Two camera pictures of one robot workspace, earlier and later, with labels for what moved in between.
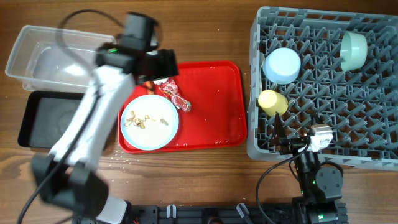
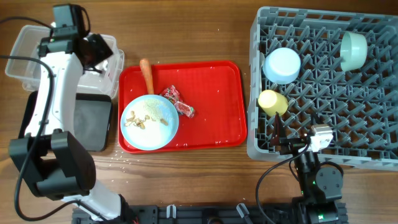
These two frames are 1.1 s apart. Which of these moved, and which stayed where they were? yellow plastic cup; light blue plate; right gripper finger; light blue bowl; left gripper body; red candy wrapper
Moved: left gripper body; red candy wrapper
Stayed: yellow plastic cup; right gripper finger; light blue plate; light blue bowl
